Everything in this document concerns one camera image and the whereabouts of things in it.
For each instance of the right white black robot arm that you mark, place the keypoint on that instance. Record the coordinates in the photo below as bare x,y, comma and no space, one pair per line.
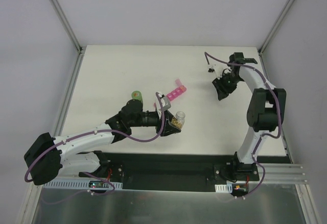
265,113

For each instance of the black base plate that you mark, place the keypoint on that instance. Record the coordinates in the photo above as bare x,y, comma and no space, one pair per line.
168,172

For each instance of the pink weekly pill organizer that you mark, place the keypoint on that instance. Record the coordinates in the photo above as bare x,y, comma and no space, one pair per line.
178,91

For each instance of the left aluminium frame post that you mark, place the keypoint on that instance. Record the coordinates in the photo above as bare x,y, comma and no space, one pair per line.
66,25

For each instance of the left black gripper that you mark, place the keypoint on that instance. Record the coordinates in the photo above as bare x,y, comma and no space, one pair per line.
160,123

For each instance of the aluminium frame post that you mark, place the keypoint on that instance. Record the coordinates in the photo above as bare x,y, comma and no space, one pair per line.
66,25
276,25

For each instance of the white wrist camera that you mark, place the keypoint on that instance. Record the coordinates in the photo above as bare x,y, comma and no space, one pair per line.
215,69
162,101

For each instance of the right aluminium frame post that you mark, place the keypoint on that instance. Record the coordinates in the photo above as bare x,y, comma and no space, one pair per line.
276,25

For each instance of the white cable duct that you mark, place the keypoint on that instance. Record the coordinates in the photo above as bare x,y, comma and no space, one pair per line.
82,184
223,188

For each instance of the clear bottle with yellow pills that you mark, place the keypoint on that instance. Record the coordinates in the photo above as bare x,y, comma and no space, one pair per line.
179,119

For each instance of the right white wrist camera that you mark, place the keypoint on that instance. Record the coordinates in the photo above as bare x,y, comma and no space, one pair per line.
215,69

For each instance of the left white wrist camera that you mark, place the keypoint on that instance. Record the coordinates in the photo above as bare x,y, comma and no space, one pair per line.
162,101

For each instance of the right white cable duct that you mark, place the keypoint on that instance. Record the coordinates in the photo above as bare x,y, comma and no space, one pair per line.
223,188

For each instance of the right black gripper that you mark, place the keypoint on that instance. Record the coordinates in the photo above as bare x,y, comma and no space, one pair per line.
224,86

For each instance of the green lidded pill bottle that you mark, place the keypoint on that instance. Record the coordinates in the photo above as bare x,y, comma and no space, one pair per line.
137,95

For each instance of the left white cable duct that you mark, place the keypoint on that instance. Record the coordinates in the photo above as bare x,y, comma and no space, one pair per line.
82,184

